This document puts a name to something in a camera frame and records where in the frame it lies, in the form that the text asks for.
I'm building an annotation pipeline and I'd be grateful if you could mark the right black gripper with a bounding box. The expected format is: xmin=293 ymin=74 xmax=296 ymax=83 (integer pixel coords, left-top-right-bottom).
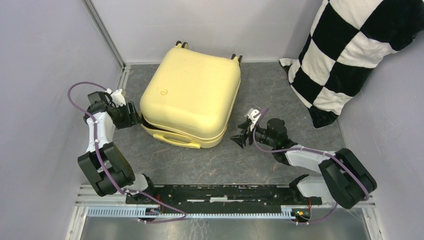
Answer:
xmin=229 ymin=120 xmax=276 ymax=149

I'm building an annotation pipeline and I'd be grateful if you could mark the yellow hard-shell suitcase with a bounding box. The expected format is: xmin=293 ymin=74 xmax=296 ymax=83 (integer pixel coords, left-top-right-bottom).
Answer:
xmin=139 ymin=41 xmax=243 ymax=149

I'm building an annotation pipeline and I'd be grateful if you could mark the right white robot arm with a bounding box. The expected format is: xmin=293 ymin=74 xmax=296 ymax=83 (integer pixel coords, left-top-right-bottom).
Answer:
xmin=230 ymin=118 xmax=378 ymax=209

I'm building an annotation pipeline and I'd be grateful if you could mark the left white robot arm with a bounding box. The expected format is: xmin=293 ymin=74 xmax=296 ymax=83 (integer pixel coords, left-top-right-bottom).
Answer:
xmin=77 ymin=89 xmax=157 ymax=204

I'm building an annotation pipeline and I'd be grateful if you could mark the black white checkered blanket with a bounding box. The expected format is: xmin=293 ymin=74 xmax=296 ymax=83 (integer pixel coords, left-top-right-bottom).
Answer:
xmin=279 ymin=0 xmax=424 ymax=129

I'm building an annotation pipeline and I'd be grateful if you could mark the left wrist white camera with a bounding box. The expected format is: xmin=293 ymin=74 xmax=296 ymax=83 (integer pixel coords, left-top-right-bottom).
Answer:
xmin=105 ymin=88 xmax=127 ymax=107

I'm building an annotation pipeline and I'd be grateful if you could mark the wrist white camera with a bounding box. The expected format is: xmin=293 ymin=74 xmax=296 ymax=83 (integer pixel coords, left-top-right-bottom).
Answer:
xmin=105 ymin=88 xmax=127 ymax=107
xmin=245 ymin=108 xmax=262 ymax=124

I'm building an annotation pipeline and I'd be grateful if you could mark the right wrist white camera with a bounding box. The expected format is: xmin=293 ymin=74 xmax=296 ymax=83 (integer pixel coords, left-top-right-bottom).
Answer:
xmin=245 ymin=108 xmax=262 ymax=124

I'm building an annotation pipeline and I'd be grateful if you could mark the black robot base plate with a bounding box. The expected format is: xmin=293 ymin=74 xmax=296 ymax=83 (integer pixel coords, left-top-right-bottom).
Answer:
xmin=125 ymin=183 xmax=323 ymax=215

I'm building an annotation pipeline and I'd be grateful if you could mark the aluminium frame rail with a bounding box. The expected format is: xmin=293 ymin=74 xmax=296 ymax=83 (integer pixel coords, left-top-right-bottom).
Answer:
xmin=82 ymin=0 xmax=126 ymax=69

